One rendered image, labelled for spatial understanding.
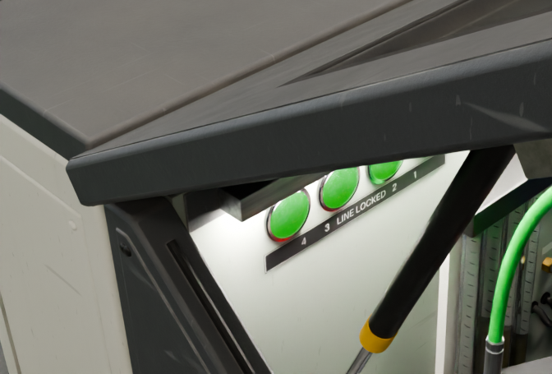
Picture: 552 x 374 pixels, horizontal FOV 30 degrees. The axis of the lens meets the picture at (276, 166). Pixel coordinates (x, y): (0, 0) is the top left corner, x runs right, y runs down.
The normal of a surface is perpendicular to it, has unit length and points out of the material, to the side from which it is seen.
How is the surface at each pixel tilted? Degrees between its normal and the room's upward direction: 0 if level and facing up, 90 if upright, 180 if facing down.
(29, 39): 0
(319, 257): 90
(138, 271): 90
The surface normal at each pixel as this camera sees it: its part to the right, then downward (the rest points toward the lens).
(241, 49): -0.05, -0.84
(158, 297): -0.74, 0.40
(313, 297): 0.67, 0.38
